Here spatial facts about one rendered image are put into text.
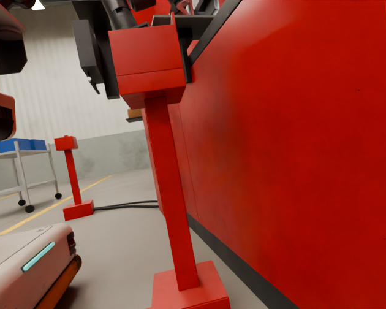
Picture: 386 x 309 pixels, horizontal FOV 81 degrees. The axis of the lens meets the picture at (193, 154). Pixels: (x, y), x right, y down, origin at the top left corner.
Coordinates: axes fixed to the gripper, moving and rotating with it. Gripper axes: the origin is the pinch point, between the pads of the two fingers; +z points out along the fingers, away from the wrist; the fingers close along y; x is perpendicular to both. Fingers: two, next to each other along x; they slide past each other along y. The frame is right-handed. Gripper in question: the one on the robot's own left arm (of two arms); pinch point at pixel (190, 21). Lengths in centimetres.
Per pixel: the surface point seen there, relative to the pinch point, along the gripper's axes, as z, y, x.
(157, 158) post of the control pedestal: 33, -28, 48
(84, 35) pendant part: -63, 99, 21
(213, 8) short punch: 1.0, -2.4, -10.8
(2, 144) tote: -80, 270, 167
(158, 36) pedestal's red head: 10.0, -35.7, 31.1
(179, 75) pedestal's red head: 20, -36, 33
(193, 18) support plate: 1.7, -7.4, 2.5
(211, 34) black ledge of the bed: 13.6, -24.3, 11.4
